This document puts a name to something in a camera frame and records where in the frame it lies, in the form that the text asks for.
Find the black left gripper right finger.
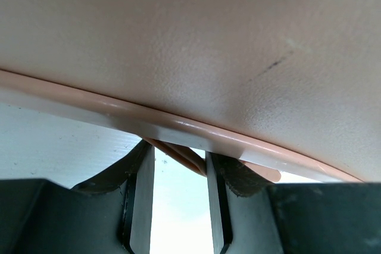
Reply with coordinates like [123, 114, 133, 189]
[205, 152, 380, 253]

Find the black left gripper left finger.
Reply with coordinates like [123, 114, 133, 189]
[1, 141, 155, 253]

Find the pink hard-shell suitcase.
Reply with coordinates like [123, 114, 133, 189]
[1, 0, 380, 181]

